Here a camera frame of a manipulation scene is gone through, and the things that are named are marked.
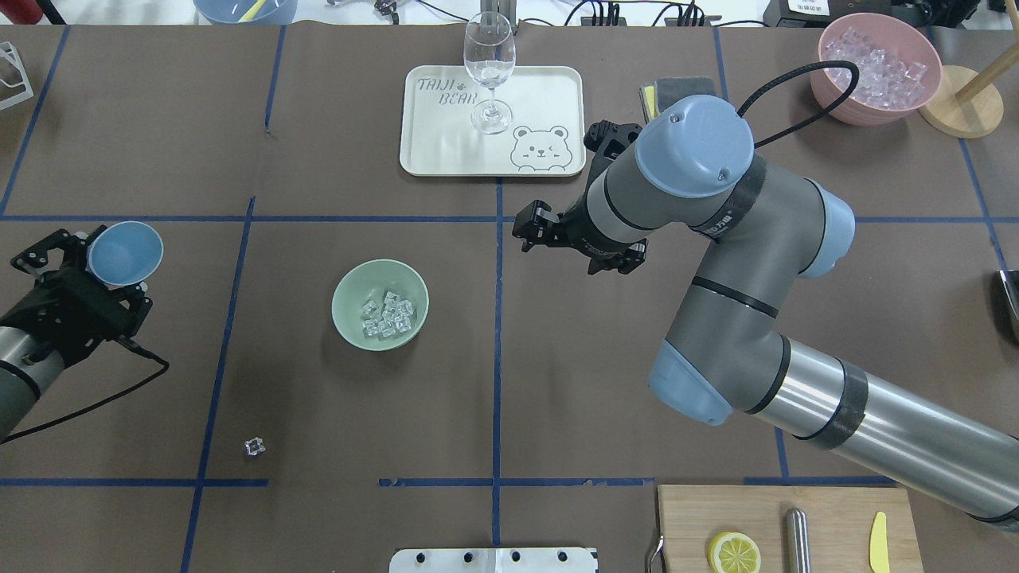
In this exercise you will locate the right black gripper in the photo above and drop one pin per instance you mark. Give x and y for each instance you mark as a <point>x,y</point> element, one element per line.
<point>575,229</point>

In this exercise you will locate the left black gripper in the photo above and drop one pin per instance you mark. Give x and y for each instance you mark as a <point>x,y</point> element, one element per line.
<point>49,325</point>

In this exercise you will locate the light blue cup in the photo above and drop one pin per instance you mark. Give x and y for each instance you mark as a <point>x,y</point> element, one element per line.
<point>125,253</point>

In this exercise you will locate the green bowl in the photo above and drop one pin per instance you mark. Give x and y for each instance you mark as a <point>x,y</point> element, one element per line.
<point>377,275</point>

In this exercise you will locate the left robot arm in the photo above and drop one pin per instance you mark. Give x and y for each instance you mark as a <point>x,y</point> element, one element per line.
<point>29,367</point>

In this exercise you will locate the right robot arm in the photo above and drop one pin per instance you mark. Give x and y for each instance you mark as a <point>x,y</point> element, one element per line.
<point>696,164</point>

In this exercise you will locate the ice cubes in bowl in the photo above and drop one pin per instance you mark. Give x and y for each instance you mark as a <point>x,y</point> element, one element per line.
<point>386,315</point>

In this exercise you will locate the loose ice cube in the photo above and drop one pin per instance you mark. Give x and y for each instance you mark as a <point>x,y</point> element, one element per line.
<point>254,447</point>

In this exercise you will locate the blue bowl with fork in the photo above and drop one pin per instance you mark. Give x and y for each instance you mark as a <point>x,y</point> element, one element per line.
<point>228,12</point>

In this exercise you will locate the pink bowl of ice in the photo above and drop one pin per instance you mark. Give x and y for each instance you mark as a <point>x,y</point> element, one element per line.
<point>899,70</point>

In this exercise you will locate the cream bear tray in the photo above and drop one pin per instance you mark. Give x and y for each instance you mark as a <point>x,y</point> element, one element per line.
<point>438,138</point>

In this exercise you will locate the clear wine glass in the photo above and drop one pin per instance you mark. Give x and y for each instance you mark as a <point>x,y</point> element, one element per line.
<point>489,56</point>

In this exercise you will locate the yellow plastic fork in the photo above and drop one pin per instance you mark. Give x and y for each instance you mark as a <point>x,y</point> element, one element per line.
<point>252,12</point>

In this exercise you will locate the lemon half slice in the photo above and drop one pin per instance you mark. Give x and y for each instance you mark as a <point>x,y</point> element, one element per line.
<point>733,551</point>

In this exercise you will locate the steel muddler black cap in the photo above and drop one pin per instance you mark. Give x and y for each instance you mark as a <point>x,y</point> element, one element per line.
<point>798,543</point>

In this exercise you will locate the wooden cutting board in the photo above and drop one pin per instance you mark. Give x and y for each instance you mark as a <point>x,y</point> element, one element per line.
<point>838,524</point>

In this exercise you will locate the wooden stand with pole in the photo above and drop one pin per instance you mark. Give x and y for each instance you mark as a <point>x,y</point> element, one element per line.
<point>966,103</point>

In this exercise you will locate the yellow plastic knife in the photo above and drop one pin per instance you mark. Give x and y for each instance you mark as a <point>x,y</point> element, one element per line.
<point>878,544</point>

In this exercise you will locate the white wire dish rack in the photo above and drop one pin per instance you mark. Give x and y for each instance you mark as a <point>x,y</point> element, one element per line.
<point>15,85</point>

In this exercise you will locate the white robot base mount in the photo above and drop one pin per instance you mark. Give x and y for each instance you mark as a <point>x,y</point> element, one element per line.
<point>553,559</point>

